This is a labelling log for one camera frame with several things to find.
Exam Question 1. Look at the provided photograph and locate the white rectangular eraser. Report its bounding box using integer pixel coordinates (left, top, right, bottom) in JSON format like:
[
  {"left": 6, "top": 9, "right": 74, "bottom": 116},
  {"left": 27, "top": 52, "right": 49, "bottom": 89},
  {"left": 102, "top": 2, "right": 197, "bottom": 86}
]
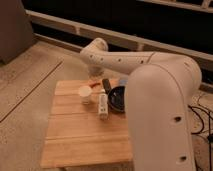
[{"left": 98, "top": 93, "right": 108, "bottom": 119}]

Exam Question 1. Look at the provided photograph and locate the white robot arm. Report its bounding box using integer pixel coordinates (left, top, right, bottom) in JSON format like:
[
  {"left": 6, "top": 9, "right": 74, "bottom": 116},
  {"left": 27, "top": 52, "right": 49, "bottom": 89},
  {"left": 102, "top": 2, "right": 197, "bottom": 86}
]
[{"left": 80, "top": 38, "right": 202, "bottom": 171}]

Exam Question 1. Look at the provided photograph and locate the orange carrot toy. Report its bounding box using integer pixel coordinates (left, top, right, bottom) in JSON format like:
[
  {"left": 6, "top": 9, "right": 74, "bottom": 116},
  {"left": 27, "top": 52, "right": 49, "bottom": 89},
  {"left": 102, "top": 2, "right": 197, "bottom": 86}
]
[{"left": 88, "top": 81, "right": 101, "bottom": 88}]

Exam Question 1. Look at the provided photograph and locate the black marker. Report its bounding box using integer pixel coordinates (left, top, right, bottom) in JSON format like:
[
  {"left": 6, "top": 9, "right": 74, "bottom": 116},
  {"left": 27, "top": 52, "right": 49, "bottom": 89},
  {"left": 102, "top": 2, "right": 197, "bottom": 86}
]
[{"left": 102, "top": 79, "right": 111, "bottom": 94}]

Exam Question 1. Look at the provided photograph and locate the white paper cup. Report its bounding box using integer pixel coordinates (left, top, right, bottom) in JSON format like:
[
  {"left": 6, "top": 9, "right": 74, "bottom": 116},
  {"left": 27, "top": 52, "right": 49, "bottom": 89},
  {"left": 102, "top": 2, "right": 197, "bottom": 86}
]
[{"left": 78, "top": 86, "right": 92, "bottom": 104}]

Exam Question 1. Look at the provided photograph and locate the dark blue bowl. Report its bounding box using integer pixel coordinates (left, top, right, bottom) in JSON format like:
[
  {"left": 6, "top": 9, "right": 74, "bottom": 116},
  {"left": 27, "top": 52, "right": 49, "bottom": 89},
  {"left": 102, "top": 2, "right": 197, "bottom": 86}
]
[{"left": 108, "top": 86, "right": 125, "bottom": 113}]

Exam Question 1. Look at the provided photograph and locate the light wooden board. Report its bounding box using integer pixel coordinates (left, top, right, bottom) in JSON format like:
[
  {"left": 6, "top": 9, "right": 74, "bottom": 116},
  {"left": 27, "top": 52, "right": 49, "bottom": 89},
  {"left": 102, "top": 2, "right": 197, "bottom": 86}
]
[{"left": 41, "top": 80, "right": 132, "bottom": 168}]

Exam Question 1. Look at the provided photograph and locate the grey sofa corner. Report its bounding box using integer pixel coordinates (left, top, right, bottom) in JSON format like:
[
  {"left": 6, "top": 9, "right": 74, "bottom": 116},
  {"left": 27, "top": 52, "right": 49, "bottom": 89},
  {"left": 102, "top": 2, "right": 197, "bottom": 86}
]
[{"left": 0, "top": 0, "right": 36, "bottom": 63}]

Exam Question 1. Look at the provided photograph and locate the white railing frame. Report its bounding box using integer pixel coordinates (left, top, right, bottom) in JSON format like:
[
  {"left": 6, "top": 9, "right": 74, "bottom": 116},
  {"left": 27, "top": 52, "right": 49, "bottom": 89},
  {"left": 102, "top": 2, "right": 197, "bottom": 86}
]
[{"left": 22, "top": 0, "right": 213, "bottom": 71}]

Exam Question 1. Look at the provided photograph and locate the black cable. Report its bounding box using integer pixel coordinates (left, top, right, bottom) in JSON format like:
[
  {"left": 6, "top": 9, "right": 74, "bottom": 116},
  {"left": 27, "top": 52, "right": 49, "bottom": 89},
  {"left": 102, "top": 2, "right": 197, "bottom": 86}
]
[{"left": 188, "top": 93, "right": 213, "bottom": 171}]

